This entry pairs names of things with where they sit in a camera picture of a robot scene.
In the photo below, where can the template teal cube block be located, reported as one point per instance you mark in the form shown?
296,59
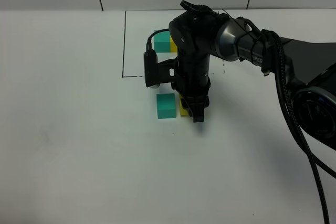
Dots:
162,42

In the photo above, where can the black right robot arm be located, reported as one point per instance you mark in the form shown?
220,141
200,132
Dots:
309,68

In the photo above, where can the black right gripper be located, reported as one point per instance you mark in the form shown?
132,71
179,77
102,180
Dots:
194,84

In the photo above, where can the template yellow cube block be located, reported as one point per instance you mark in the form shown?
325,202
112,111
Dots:
173,47

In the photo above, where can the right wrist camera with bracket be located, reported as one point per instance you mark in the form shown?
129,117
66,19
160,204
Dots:
157,73

